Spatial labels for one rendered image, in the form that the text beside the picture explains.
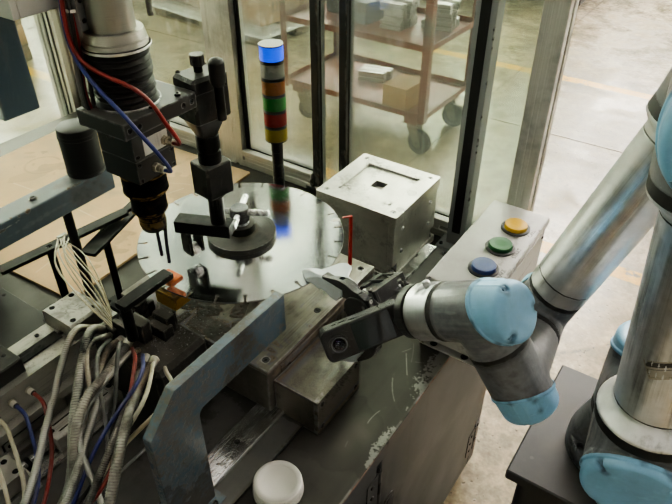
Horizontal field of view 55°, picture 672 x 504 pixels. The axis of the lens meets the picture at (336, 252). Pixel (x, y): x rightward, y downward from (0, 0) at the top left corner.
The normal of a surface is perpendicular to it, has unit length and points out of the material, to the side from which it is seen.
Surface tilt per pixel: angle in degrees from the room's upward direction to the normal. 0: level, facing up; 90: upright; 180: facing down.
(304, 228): 0
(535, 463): 0
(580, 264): 89
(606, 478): 97
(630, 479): 98
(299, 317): 0
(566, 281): 89
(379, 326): 65
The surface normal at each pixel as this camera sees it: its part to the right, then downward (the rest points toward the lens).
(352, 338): 0.16, 0.19
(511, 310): 0.61, -0.07
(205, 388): 0.83, 0.33
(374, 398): 0.00, -0.80
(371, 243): -0.56, 0.50
